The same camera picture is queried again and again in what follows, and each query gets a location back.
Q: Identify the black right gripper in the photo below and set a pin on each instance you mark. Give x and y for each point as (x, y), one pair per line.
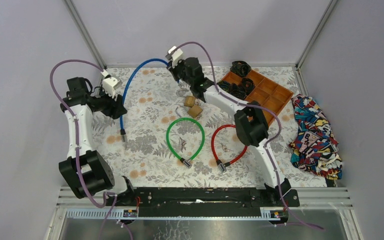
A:
(173, 70)

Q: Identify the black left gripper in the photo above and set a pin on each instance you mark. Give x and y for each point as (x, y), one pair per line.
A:
(116, 108)

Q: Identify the brass padlock with label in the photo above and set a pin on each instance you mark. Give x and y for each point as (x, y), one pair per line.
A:
(189, 100)

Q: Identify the plain brass padlock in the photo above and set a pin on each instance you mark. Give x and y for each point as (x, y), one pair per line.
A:
(193, 111)

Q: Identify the red cable lock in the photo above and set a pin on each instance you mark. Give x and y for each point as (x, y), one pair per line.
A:
(223, 160)

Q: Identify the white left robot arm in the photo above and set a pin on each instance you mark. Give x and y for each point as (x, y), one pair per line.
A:
(85, 170)

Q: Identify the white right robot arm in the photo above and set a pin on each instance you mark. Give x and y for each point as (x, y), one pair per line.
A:
(249, 119)

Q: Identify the rolled blue yellow tie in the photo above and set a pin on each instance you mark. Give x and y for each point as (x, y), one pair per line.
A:
(225, 86)

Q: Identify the rolled dark tie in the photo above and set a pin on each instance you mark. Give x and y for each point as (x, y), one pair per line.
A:
(247, 85)
(237, 91)

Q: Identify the black object behind tray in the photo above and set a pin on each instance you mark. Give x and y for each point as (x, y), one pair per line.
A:
(240, 68)

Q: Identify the silver padlock keys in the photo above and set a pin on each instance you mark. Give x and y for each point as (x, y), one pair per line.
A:
(225, 148)

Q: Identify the wooden compartment tray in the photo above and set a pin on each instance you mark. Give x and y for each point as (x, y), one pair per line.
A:
(268, 93)

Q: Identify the colourful patterned cloth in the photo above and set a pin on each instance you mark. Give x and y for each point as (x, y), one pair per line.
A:
(315, 148)

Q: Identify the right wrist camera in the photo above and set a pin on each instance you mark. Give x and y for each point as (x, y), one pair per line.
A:
(174, 55)

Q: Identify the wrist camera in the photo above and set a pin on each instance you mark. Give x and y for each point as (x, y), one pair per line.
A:
(110, 84)
(174, 55)

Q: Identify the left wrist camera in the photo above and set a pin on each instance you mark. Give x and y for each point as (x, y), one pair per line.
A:
(110, 84)

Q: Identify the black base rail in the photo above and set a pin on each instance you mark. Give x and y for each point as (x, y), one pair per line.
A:
(228, 202)

